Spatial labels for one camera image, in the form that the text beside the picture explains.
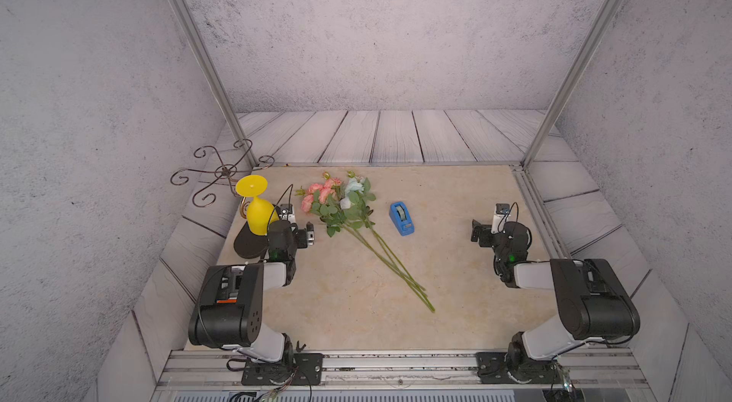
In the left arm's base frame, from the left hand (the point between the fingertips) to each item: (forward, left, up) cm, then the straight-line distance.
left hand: (298, 222), depth 95 cm
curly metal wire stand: (+4, +21, +24) cm, 32 cm away
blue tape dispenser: (+3, -34, -3) cm, 34 cm away
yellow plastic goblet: (-10, +4, +19) cm, 22 cm away
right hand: (-1, -63, +1) cm, 63 cm away
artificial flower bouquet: (+9, -14, -2) cm, 17 cm away
